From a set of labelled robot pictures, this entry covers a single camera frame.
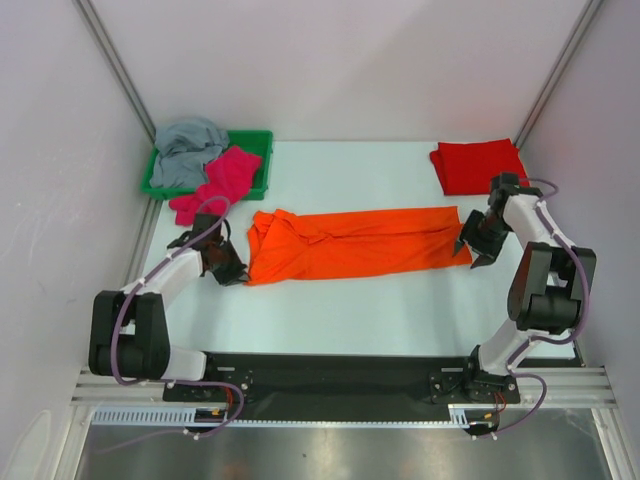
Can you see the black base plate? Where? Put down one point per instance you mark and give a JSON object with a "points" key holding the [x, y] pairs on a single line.
{"points": [[353, 388]]}

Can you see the orange t-shirt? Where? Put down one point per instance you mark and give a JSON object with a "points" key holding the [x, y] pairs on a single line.
{"points": [[286, 246]]}

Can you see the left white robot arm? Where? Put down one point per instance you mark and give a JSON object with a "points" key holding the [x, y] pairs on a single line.
{"points": [[129, 338]]}

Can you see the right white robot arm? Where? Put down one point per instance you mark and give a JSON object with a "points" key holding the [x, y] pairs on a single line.
{"points": [[549, 297]]}

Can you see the aluminium frame rail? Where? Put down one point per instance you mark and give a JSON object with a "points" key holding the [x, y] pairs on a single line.
{"points": [[94, 390]]}

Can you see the aluminium corner post right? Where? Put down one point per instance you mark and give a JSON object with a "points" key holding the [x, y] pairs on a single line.
{"points": [[569, 50]]}

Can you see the aluminium corner post left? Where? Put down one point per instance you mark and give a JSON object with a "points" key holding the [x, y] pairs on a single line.
{"points": [[107, 48]]}

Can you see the aluminium corner post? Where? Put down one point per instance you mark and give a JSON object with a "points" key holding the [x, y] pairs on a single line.
{"points": [[569, 50], [107, 48]]}

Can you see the green plastic bin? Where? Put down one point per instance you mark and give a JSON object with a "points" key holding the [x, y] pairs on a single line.
{"points": [[251, 151]]}

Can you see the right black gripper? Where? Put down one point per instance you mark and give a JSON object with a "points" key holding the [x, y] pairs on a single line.
{"points": [[480, 242]]}

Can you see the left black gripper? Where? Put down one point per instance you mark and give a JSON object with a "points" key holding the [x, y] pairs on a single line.
{"points": [[227, 277]]}

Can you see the grey t-shirt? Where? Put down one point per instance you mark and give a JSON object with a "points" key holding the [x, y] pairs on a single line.
{"points": [[184, 148]]}

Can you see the folded red t-shirt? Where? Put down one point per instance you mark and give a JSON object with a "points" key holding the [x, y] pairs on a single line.
{"points": [[467, 168]]}

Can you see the magenta t-shirt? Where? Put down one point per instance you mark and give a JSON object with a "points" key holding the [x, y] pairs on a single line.
{"points": [[208, 197]]}

